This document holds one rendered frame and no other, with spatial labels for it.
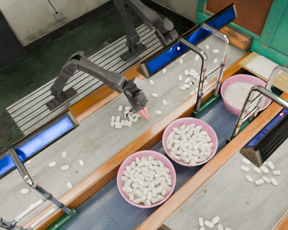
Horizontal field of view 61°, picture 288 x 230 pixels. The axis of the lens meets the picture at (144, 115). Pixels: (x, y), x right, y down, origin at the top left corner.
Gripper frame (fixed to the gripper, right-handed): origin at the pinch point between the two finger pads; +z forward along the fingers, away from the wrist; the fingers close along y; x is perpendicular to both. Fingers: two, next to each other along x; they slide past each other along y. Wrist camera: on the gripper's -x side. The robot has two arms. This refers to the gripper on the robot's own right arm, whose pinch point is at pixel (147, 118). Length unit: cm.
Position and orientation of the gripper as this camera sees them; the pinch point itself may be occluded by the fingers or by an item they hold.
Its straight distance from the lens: 129.4
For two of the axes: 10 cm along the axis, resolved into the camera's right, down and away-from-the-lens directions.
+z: 5.5, 8.2, 1.5
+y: 7.6, -5.6, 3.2
